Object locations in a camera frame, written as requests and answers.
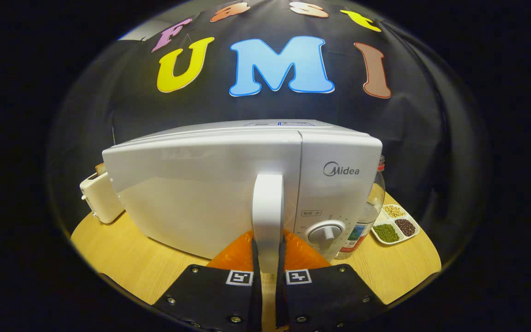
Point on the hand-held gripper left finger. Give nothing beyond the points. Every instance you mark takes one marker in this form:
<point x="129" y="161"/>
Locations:
<point x="257" y="299"/>

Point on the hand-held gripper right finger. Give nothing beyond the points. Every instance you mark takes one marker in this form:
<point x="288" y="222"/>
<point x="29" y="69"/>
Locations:
<point x="280" y="299"/>

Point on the white microwave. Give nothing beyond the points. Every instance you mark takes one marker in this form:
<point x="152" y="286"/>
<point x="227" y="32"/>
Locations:
<point x="191" y="193"/>

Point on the clear plastic bottle red label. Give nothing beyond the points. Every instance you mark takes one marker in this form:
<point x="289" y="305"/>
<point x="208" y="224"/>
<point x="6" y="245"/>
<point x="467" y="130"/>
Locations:
<point x="368" y="214"/>

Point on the white divided dish of beans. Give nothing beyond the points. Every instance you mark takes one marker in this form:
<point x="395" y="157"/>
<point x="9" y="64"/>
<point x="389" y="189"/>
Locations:
<point x="387" y="233"/>

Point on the cream toaster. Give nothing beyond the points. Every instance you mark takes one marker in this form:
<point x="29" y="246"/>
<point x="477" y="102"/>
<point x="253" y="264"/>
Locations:
<point x="102" y="198"/>

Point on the toast slice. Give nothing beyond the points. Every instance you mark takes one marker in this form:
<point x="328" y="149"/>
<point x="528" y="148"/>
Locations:
<point x="100" y="169"/>

